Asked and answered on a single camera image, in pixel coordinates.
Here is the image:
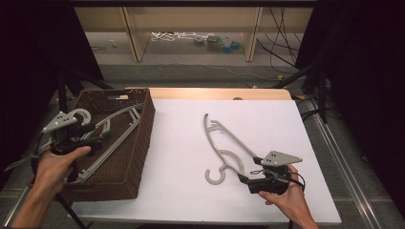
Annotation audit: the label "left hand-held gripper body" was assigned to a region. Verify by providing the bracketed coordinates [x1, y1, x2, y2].
[42, 111, 105, 156]

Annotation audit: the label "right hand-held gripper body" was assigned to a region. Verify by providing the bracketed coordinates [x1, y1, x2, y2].
[247, 150, 304, 196]

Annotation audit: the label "grey plastic clothes hanger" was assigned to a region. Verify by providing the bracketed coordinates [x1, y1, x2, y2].
[75, 108, 143, 184]
[67, 104, 143, 141]
[202, 113, 262, 186]

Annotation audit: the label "brown wicker basket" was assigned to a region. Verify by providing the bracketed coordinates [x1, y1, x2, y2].
[58, 88, 157, 203]

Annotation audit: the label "person's right hand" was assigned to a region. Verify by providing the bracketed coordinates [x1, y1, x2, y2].
[258, 163, 309, 218]

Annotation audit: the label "person's left hand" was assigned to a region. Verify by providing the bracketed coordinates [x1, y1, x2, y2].
[32, 145, 93, 198]

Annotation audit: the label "black metal stand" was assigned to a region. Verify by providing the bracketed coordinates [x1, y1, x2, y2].
[272, 55, 330, 124]
[56, 61, 114, 114]

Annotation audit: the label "white table mat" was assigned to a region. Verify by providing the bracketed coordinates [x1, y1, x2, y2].
[71, 98, 343, 226]

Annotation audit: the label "wooden table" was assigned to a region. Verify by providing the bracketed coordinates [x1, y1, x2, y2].
[126, 87, 293, 101]

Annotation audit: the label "black curtain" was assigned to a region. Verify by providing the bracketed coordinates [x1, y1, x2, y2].
[294, 0, 405, 220]
[0, 0, 104, 189]

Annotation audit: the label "colourful small things on floor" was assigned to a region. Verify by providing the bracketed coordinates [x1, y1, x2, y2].
[192, 33, 245, 54]

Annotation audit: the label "wooden shelf unit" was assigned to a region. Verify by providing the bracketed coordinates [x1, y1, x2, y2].
[74, 5, 315, 64]

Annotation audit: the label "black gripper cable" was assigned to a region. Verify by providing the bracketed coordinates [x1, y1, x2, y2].
[286, 173, 307, 194]

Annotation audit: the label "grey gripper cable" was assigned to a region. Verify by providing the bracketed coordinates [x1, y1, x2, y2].
[4, 132, 53, 174]

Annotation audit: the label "silver floor rail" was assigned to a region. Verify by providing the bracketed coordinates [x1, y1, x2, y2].
[305, 97, 385, 229]

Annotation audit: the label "white cable on floor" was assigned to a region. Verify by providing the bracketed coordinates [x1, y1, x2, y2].
[171, 62, 283, 82]

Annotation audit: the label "coiled white cord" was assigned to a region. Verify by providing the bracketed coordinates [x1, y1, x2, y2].
[150, 31, 200, 43]

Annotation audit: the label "black power cables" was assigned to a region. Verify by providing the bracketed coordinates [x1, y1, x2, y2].
[256, 7, 304, 75]

